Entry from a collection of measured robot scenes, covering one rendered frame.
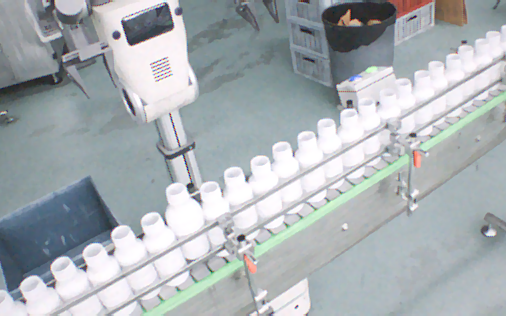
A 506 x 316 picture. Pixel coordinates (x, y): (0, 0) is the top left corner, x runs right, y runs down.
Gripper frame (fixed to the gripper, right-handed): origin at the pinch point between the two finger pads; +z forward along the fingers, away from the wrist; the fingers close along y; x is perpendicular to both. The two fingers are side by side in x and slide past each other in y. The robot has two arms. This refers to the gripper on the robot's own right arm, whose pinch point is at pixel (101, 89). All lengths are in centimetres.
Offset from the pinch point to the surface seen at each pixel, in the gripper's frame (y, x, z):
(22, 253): -37, 47, 27
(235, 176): 14.9, -14.3, 28.8
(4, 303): -32.5, -19.8, 29.8
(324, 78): 165, 200, 16
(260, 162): 20.7, -15.0, 28.5
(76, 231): -20, 49, 28
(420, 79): 66, -15, 28
